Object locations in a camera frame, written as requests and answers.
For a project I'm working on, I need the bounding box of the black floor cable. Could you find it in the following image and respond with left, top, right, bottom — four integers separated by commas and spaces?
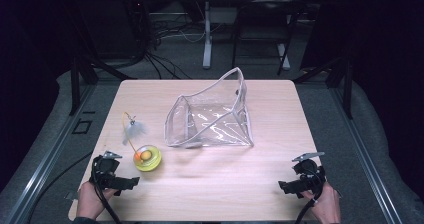
27, 150, 95, 224

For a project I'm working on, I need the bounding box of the dark computer tower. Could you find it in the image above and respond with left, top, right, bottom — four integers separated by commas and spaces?
123, 0, 153, 59

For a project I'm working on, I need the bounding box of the person's left hand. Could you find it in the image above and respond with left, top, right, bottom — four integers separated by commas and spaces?
75, 180, 118, 221

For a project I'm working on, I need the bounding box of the black chair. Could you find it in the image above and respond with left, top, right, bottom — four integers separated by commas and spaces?
231, 0, 302, 77

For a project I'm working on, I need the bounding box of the person's right hand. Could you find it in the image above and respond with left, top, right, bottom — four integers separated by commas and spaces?
299, 181, 342, 224

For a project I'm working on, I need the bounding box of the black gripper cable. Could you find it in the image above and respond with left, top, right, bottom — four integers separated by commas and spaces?
91, 157, 122, 224
293, 170, 326, 224

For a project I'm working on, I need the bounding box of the tangle of floor cables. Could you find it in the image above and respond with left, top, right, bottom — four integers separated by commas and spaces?
143, 3, 224, 81

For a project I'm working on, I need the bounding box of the black metal stand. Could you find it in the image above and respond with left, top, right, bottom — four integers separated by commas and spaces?
65, 3, 138, 117
292, 50, 355, 120

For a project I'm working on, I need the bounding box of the aluminium floor rail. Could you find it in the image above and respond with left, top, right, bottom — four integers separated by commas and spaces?
4, 83, 98, 224
329, 87, 405, 224

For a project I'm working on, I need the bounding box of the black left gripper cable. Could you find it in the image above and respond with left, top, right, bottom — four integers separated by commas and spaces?
91, 157, 122, 224

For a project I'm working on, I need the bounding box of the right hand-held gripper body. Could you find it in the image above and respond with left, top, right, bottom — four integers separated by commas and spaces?
291, 151, 327, 198

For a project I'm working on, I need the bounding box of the yellow feather cat toy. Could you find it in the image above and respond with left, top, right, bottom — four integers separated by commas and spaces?
121, 111, 163, 173

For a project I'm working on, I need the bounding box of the clear plastic bag white trim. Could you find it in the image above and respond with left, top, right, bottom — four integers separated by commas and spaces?
163, 66, 255, 149

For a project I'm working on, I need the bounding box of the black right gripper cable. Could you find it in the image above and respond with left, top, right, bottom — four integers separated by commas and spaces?
293, 170, 326, 224

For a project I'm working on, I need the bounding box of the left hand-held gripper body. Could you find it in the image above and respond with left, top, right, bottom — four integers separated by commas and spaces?
90, 150, 125, 191

